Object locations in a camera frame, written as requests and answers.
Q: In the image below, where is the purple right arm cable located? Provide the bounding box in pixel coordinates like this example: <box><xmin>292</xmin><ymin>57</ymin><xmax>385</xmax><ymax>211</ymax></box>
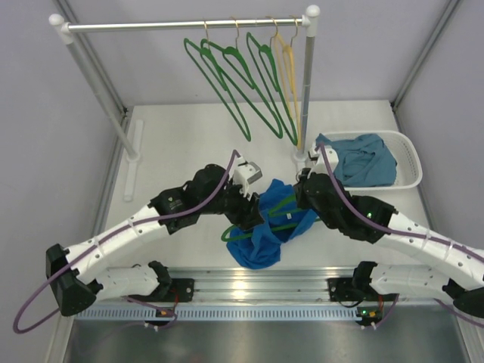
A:
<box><xmin>315</xmin><ymin>143</ymin><xmax>484</xmax><ymax>328</ymax></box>

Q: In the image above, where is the yellow hanger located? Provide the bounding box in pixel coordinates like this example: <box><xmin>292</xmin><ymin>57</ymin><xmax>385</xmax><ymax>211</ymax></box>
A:
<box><xmin>270</xmin><ymin>17</ymin><xmax>302</xmax><ymax>150</ymax></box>

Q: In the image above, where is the white laundry basket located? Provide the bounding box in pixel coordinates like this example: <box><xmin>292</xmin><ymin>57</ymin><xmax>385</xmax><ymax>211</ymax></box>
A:
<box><xmin>323</xmin><ymin>130</ymin><xmax>422</xmax><ymax>191</ymax></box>

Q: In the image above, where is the aluminium mounting rail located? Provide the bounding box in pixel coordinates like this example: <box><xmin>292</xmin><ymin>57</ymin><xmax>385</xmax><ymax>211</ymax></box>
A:
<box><xmin>90</xmin><ymin>266</ymin><xmax>428</xmax><ymax>303</ymax></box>

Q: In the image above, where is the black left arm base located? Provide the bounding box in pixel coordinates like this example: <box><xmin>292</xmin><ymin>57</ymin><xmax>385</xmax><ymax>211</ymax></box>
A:
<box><xmin>149</xmin><ymin>278</ymin><xmax>195</xmax><ymax>303</ymax></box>

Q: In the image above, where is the silver clothes rack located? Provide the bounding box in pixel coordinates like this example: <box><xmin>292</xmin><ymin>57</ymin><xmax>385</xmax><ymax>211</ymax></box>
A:
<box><xmin>48</xmin><ymin>1</ymin><xmax>321</xmax><ymax>169</ymax></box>

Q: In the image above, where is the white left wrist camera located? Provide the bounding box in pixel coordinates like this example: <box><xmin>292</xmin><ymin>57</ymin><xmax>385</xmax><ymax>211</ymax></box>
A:
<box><xmin>231</xmin><ymin>157</ymin><xmax>262</xmax><ymax>197</ymax></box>

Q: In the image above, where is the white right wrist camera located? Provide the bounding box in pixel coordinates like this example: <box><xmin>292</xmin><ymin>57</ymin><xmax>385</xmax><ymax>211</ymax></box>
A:
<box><xmin>306</xmin><ymin>142</ymin><xmax>339</xmax><ymax>177</ymax></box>

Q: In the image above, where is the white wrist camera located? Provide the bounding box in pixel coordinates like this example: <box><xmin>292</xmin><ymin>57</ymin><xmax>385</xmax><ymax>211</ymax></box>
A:
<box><xmin>306</xmin><ymin>142</ymin><xmax>339</xmax><ymax>177</ymax></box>
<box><xmin>231</xmin><ymin>157</ymin><xmax>262</xmax><ymax>197</ymax></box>

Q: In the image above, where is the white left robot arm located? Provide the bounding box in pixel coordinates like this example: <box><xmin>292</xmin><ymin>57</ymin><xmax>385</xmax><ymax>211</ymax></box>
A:
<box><xmin>46</xmin><ymin>158</ymin><xmax>264</xmax><ymax>317</ymax></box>

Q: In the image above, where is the blue tank top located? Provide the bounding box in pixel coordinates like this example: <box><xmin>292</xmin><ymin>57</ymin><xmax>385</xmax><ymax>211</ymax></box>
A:
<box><xmin>224</xmin><ymin>179</ymin><xmax>319</xmax><ymax>270</ymax></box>

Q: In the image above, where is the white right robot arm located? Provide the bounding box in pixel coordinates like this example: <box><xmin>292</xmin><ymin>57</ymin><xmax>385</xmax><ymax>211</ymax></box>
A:
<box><xmin>293</xmin><ymin>169</ymin><xmax>483</xmax><ymax>318</ymax></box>

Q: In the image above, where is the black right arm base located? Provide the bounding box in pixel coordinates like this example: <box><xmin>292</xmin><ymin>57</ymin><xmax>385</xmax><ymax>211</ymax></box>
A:
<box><xmin>327</xmin><ymin>278</ymin><xmax>378</xmax><ymax>308</ymax></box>

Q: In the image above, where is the light blue garment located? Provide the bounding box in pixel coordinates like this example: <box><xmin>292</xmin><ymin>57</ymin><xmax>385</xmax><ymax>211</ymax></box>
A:
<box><xmin>315</xmin><ymin>133</ymin><xmax>397</xmax><ymax>188</ymax></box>

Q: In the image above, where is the perforated cable duct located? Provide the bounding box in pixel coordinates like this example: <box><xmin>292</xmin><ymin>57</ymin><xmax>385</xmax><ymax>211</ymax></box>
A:
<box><xmin>76</xmin><ymin>305</ymin><xmax>380</xmax><ymax>321</ymax></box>

